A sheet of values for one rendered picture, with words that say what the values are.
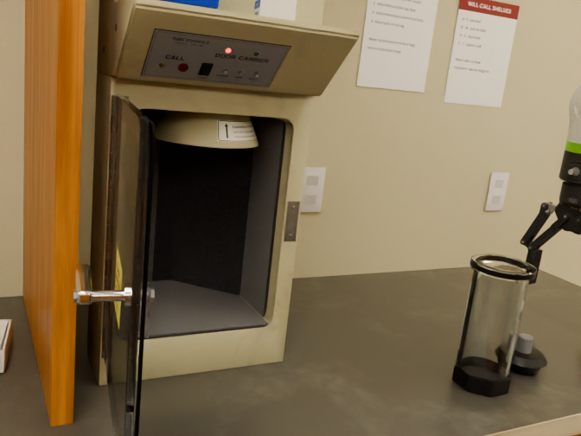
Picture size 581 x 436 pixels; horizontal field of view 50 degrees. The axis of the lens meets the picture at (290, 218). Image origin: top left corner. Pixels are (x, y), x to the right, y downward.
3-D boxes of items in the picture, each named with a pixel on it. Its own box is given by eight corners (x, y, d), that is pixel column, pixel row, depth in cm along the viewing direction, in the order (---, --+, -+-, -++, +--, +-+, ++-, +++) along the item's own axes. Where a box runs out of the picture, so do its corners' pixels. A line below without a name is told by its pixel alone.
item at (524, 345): (484, 359, 121) (490, 328, 119) (519, 354, 125) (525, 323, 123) (520, 382, 113) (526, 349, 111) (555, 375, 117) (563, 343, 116)
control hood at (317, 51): (109, 76, 85) (112, 0, 82) (315, 95, 100) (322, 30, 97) (128, 82, 75) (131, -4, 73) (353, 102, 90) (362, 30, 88)
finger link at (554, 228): (570, 218, 115) (565, 212, 116) (527, 252, 123) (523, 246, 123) (580, 216, 118) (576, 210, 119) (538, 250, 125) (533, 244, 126)
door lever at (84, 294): (120, 279, 73) (121, 259, 72) (128, 311, 64) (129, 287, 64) (72, 280, 71) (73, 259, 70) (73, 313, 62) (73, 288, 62)
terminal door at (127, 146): (110, 361, 94) (121, 93, 84) (129, 494, 66) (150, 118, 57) (104, 361, 94) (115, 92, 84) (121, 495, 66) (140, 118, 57)
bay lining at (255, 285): (92, 283, 117) (99, 92, 108) (222, 275, 129) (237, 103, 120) (120, 338, 96) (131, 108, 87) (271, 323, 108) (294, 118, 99)
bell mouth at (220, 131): (141, 130, 107) (142, 98, 106) (235, 135, 116) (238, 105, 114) (169, 146, 92) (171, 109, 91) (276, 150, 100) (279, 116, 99)
